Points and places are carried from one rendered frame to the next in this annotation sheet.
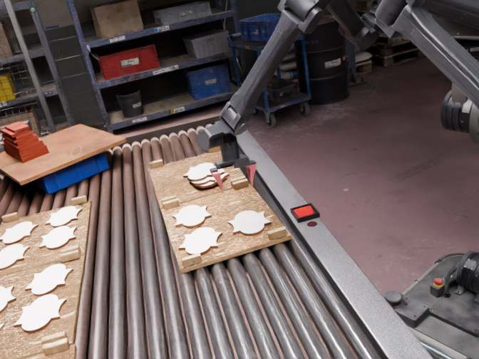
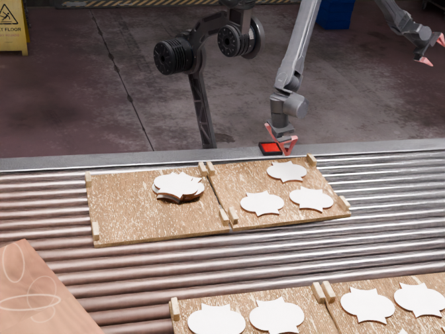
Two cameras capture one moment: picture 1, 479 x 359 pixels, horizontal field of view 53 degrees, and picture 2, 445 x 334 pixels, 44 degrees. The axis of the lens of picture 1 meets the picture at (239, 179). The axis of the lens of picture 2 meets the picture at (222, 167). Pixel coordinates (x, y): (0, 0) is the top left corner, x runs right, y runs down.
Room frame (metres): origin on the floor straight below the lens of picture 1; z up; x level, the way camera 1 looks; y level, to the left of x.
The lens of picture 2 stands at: (1.80, 1.61, 2.03)
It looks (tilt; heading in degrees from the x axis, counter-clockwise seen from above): 34 degrees down; 262
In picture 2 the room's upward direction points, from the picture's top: 6 degrees clockwise
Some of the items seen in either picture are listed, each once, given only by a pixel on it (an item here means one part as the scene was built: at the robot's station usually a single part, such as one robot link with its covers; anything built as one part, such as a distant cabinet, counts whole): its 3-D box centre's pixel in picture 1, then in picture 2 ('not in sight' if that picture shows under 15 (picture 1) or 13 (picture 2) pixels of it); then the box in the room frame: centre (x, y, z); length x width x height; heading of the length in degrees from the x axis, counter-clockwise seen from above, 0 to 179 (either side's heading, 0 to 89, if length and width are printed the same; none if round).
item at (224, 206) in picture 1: (220, 223); (274, 190); (1.40, 0.09, 0.93); 0.41 x 0.35 x 0.02; 12
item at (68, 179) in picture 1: (63, 164); not in sight; (2.13, 0.79, 0.97); 0.31 x 0.31 x 0.10; 37
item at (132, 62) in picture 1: (127, 60); not in sight; (5.85, 1.04, 0.78); 0.66 x 0.45 x 0.28; 105
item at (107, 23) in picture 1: (116, 18); not in sight; (5.88, 1.04, 1.26); 0.49 x 0.38 x 0.34; 111
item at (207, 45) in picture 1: (207, 43); not in sight; (6.07, 0.09, 0.76); 0.50 x 0.36 x 0.24; 111
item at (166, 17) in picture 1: (182, 13); not in sight; (6.01, 0.30, 1.16); 0.60 x 0.40 x 0.15; 108
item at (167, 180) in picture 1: (195, 177); (153, 203); (1.81, 0.18, 0.93); 0.41 x 0.35 x 0.02; 12
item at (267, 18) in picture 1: (267, 27); not in sight; (5.11, -0.57, 0.96); 0.50 x 0.38 x 0.21; 30
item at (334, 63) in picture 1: (321, 59); not in sight; (5.48, -1.17, 0.44); 0.59 x 0.59 x 0.88
